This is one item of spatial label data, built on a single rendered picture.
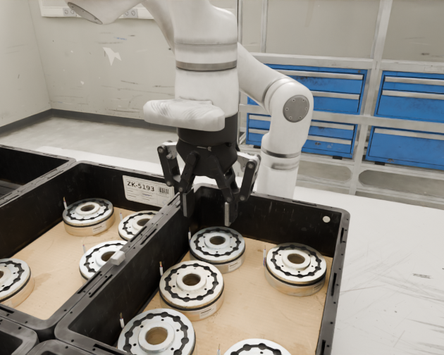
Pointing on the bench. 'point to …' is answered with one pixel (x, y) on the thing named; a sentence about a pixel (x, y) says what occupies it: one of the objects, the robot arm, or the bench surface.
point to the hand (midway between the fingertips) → (208, 209)
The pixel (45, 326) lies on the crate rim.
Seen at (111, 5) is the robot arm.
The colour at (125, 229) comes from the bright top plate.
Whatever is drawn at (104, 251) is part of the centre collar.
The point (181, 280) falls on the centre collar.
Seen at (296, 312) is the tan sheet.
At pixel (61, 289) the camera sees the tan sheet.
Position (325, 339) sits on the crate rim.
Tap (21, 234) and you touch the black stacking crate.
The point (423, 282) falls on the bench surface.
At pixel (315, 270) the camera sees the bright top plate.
